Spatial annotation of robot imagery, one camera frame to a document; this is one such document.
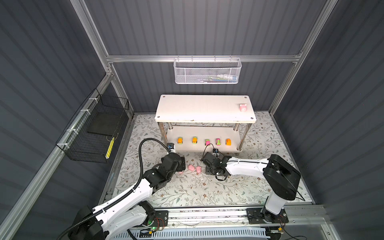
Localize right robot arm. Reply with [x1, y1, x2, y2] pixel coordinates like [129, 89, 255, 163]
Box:
[201, 153, 301, 222]

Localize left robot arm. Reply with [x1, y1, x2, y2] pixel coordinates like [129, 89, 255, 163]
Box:
[58, 144, 186, 240]

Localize floral patterned mat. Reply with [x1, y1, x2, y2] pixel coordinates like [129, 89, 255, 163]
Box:
[113, 112, 293, 208]

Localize items in white basket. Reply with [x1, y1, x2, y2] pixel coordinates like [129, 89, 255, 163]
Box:
[199, 74, 238, 84]

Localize white two-tier shelf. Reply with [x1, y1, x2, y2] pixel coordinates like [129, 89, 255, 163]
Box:
[155, 95, 257, 153]

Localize yellow green marker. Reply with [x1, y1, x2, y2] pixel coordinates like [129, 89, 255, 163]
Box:
[105, 137, 115, 160]

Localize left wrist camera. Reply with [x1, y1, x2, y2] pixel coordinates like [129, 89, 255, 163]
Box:
[167, 143, 176, 152]

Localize white wire mesh basket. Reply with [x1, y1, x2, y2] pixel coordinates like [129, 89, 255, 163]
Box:
[173, 58, 242, 85]

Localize black wire basket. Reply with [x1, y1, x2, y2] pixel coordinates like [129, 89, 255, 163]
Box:
[56, 90, 130, 164]

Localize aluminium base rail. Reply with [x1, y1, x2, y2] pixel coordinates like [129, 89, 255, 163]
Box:
[80, 205, 340, 240]

